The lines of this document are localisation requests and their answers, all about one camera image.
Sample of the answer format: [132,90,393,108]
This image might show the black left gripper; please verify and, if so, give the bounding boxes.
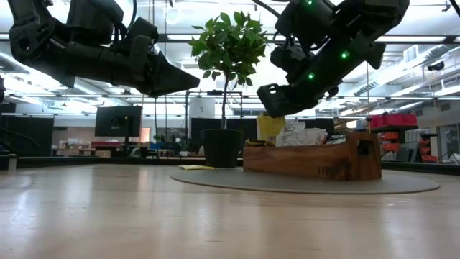
[50,17,201,97]

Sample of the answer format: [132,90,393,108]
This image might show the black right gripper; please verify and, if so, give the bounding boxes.
[257,81,339,118]

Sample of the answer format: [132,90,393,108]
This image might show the white and orange tea packet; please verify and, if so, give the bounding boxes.
[303,127,328,146]
[275,121,308,147]

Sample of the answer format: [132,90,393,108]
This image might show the wooden tea box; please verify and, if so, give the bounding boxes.
[242,131,383,182]

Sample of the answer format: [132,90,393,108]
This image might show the white cylinder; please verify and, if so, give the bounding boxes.
[189,97,216,119]

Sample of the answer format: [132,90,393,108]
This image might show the black monitor on stand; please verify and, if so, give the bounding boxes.
[94,105,143,138]

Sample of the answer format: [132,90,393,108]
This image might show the green potted plant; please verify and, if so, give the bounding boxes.
[187,12,270,169]

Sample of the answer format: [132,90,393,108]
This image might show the round grey mat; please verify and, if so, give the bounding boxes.
[169,168,441,196]

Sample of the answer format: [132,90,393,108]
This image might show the red storage bin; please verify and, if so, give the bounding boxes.
[369,114,418,129]

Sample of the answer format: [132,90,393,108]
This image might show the ceiling air vent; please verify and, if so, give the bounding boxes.
[402,45,420,64]

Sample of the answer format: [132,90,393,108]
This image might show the shelf with orange bins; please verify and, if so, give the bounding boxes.
[380,125,439,163]

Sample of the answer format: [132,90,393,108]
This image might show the black metal table frame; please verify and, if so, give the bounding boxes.
[0,154,460,177]

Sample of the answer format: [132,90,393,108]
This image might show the black partition wall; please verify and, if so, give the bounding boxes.
[0,114,55,158]

